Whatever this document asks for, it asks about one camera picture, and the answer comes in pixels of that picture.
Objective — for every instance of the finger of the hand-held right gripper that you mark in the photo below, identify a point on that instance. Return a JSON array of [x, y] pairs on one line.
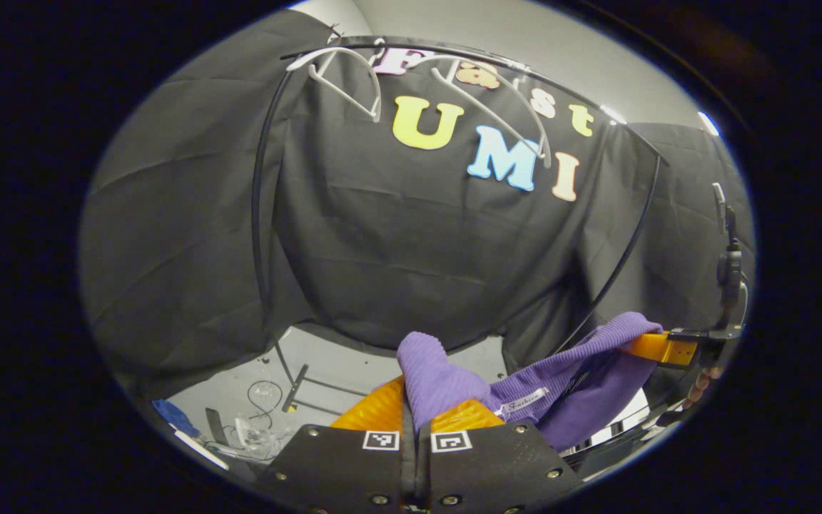
[[664, 350]]

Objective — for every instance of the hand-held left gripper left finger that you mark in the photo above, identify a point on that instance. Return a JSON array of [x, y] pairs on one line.
[[340, 467]]

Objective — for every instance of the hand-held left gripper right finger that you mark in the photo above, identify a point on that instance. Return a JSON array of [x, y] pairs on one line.
[[496, 464]]

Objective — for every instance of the purple knit garment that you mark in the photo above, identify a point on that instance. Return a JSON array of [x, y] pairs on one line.
[[439, 378]]

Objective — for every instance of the white hanger with wrapped hook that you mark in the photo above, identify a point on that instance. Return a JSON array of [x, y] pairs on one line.
[[545, 146]]

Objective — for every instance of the black metal clothes rack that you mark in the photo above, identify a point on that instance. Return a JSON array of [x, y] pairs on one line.
[[257, 214]]

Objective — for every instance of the white plastic hanger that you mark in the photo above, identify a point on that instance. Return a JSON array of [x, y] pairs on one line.
[[375, 100]]

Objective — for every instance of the white flat board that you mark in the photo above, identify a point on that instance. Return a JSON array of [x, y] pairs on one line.
[[200, 450]]

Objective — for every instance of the narrow ceiling light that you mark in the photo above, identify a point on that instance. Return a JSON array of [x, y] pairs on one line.
[[708, 123]]

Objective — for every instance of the blue cloth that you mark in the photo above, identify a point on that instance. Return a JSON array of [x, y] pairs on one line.
[[175, 417]]

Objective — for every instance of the black backdrop cloth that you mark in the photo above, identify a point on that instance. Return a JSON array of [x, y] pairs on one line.
[[382, 250]]

